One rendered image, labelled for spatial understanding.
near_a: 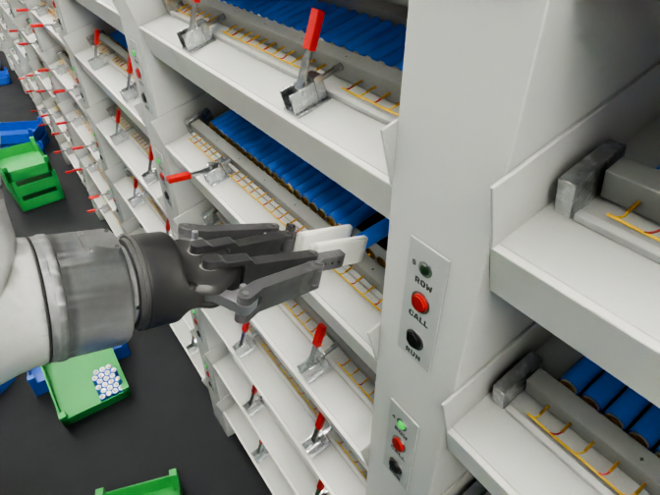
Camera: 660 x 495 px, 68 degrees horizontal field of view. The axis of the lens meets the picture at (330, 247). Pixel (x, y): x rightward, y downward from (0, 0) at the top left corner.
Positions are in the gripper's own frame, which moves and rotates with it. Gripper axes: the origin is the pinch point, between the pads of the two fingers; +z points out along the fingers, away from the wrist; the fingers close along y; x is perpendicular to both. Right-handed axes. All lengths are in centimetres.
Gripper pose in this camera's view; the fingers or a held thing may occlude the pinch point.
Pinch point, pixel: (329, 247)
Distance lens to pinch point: 50.2
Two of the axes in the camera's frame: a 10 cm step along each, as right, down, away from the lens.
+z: 7.8, -1.4, 6.1
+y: -5.9, -4.8, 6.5
